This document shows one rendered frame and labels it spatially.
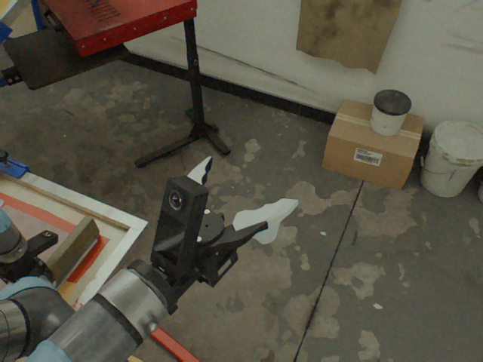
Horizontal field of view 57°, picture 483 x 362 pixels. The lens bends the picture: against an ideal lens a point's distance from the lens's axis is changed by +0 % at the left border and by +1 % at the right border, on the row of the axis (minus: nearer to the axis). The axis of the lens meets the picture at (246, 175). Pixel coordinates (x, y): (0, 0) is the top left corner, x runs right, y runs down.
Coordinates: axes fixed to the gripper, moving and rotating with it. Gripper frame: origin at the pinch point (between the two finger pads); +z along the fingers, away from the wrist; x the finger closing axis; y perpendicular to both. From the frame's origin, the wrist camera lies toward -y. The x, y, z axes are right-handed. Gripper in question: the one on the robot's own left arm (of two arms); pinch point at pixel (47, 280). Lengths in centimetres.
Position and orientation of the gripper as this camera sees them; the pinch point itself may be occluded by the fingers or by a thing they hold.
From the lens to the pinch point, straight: 137.8
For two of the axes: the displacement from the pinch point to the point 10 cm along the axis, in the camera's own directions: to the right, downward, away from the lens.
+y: -4.2, 7.0, -5.7
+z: 0.1, 6.4, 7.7
